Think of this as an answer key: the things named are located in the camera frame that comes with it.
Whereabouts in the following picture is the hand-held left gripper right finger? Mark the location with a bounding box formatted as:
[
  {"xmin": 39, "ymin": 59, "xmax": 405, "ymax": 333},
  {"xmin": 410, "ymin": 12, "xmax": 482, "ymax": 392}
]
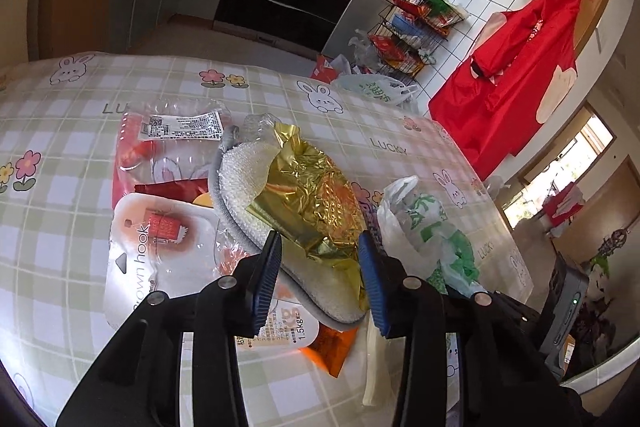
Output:
[{"xmin": 357, "ymin": 232, "xmax": 587, "ymax": 427}]

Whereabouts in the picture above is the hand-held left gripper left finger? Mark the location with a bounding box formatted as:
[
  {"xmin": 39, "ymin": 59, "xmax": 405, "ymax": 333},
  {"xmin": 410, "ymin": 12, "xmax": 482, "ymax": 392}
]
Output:
[{"xmin": 55, "ymin": 231, "xmax": 283, "ymax": 427}]

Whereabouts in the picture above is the white and green plastic bag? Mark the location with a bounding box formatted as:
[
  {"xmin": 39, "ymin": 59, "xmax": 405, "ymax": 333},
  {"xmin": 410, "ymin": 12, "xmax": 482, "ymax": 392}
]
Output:
[{"xmin": 375, "ymin": 176, "xmax": 483, "ymax": 298}]

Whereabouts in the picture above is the gold foil wrapper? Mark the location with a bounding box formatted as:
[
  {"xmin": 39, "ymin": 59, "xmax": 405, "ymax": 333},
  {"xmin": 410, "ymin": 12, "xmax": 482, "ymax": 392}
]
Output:
[{"xmin": 247, "ymin": 122, "xmax": 371, "ymax": 313}]

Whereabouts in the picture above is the white hook packaging card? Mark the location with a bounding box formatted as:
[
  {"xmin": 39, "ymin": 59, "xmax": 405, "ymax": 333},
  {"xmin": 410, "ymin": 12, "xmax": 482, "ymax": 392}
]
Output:
[{"xmin": 102, "ymin": 192, "xmax": 321, "ymax": 352}]

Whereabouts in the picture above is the orange packet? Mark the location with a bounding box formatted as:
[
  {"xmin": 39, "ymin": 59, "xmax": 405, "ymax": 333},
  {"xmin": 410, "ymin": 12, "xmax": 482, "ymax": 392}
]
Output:
[{"xmin": 300, "ymin": 324, "xmax": 360, "ymax": 378}]

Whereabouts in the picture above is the dark printed wrapper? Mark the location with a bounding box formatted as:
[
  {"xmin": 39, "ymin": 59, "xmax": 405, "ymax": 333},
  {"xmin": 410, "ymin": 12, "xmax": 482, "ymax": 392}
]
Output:
[{"xmin": 352, "ymin": 181, "xmax": 388, "ymax": 253}]

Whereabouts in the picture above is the cream plastic wrapper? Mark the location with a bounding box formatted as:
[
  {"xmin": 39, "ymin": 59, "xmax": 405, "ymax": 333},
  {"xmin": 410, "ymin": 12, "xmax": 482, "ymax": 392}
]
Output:
[{"xmin": 361, "ymin": 317, "xmax": 398, "ymax": 408}]

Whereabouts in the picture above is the red cloth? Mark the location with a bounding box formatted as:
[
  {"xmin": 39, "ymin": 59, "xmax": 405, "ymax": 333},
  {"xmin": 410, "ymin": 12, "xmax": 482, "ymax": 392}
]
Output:
[{"xmin": 542, "ymin": 184, "xmax": 586, "ymax": 224}]

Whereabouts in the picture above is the white sponge with grey rim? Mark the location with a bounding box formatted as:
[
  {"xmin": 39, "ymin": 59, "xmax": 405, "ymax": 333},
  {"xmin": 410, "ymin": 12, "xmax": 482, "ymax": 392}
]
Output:
[{"xmin": 207, "ymin": 127, "xmax": 368, "ymax": 328}]

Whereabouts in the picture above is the dark red packet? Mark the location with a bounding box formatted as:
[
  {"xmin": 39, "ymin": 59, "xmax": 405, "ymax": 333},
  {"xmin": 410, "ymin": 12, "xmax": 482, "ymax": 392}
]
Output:
[{"xmin": 134, "ymin": 179, "xmax": 213, "ymax": 208}]

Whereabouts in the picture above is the clear plastic tray with label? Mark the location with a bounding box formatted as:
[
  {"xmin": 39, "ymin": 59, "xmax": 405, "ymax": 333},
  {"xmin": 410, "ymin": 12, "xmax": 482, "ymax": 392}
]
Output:
[{"xmin": 114, "ymin": 99, "xmax": 236, "ymax": 188}]

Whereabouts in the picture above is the crumpled clear plastic wrapper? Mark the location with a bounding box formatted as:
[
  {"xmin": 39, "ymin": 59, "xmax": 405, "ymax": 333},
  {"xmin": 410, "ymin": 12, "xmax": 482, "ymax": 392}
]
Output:
[{"xmin": 242, "ymin": 113, "xmax": 288, "ymax": 142}]

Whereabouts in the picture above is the white plastic shopping bag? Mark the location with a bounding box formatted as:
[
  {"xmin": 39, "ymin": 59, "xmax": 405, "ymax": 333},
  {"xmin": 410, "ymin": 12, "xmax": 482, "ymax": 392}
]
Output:
[{"xmin": 332, "ymin": 74, "xmax": 421, "ymax": 112}]

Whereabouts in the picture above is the red box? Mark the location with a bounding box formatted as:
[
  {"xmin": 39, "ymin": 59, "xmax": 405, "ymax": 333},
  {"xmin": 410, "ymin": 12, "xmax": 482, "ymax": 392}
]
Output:
[{"xmin": 310, "ymin": 54, "xmax": 351, "ymax": 82}]

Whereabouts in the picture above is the checked bunny print tablecloth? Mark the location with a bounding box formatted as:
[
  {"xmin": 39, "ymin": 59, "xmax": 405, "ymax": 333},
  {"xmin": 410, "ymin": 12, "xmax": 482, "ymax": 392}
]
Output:
[{"xmin": 0, "ymin": 52, "xmax": 533, "ymax": 427}]

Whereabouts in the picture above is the clear plastic bag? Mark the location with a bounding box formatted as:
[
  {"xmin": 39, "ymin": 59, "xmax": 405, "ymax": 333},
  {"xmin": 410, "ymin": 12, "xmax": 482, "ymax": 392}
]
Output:
[{"xmin": 347, "ymin": 29, "xmax": 382, "ymax": 72}]

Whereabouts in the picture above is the red apron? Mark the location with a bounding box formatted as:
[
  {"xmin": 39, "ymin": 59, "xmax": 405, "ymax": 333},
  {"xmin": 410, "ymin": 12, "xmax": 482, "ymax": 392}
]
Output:
[{"xmin": 427, "ymin": 0, "xmax": 591, "ymax": 180}]

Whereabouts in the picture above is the black wire storage rack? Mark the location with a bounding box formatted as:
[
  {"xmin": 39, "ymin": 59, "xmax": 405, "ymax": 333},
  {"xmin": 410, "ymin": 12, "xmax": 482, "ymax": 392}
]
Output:
[{"xmin": 375, "ymin": 0, "xmax": 468, "ymax": 80}]

